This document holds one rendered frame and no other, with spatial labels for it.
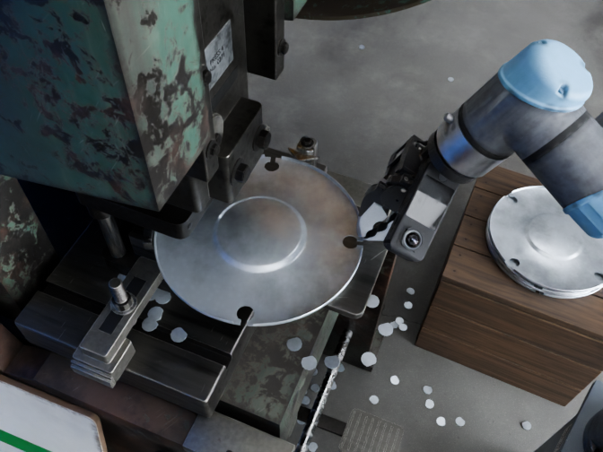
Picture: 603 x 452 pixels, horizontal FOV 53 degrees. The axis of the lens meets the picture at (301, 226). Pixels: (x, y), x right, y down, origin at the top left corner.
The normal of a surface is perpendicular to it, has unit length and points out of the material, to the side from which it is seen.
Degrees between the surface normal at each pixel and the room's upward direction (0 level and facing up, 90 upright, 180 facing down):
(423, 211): 36
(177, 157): 90
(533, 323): 90
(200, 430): 0
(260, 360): 0
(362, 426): 0
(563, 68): 25
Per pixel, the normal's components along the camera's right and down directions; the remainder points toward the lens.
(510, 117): -0.65, 0.47
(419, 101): 0.03, -0.60
